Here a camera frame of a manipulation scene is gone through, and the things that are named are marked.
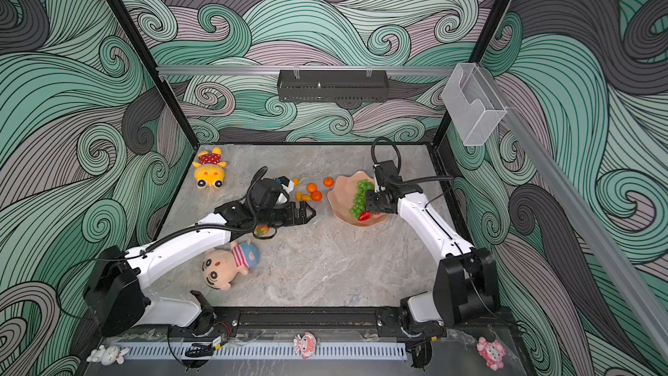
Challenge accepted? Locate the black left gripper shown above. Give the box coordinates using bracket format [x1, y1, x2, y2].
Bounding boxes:
[256, 202, 317, 229]

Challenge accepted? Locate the green grape bunch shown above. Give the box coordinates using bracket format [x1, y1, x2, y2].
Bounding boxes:
[350, 179, 374, 222]

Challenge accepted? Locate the red strawberry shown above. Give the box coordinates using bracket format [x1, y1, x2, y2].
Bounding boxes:
[253, 226, 270, 238]
[358, 212, 372, 222]

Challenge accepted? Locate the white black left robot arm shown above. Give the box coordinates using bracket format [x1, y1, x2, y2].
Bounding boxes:
[83, 167, 317, 337]

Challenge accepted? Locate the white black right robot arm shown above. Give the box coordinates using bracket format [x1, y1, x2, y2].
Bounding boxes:
[365, 137, 499, 338]

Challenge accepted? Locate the pink scalloped fruit bowl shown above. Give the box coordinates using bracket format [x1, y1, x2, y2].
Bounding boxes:
[327, 171, 388, 227]

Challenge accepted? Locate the boy doll plush toy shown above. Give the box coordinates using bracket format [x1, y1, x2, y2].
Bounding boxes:
[202, 241, 260, 291]

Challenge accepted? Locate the yellow cow plush toy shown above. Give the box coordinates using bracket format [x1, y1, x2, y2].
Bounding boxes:
[192, 147, 227, 189]

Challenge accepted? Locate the pink white chopper figurine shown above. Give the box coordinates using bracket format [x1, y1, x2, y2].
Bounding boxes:
[293, 332, 318, 360]

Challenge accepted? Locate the pink melody figurine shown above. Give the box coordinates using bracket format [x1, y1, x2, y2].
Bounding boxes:
[477, 337, 507, 371]

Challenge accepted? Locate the white bunny figurine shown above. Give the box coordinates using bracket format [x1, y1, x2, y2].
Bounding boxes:
[86, 346, 130, 367]

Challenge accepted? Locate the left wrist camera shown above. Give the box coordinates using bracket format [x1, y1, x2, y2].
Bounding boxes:
[250, 176, 295, 208]

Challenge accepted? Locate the clear acrylic wall box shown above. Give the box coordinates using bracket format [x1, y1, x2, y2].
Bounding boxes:
[441, 63, 507, 147]

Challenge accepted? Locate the black wall tray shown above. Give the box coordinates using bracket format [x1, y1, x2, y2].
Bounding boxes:
[277, 71, 390, 105]

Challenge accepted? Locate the white slotted cable duct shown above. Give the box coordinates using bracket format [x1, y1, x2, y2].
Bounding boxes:
[120, 341, 407, 361]

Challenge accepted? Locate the aluminium wall rail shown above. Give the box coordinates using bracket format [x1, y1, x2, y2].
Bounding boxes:
[156, 64, 454, 78]

